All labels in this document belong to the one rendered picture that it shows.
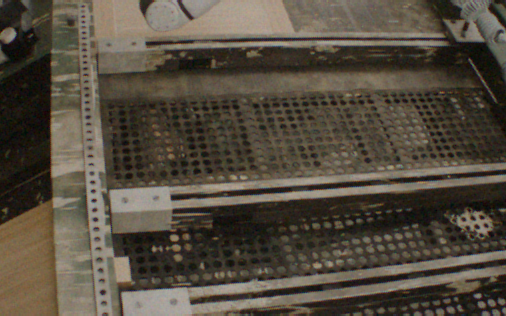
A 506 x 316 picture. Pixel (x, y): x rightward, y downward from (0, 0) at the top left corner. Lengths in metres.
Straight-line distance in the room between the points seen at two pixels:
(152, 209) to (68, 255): 0.20
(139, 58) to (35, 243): 0.55
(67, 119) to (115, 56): 0.25
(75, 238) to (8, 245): 0.51
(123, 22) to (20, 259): 0.71
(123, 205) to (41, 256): 0.42
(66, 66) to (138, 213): 0.52
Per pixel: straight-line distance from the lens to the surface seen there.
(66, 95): 1.76
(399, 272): 1.48
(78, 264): 1.42
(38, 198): 2.00
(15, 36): 1.92
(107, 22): 2.05
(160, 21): 1.68
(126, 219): 1.49
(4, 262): 1.93
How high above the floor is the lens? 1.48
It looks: 10 degrees down
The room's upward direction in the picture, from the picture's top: 65 degrees clockwise
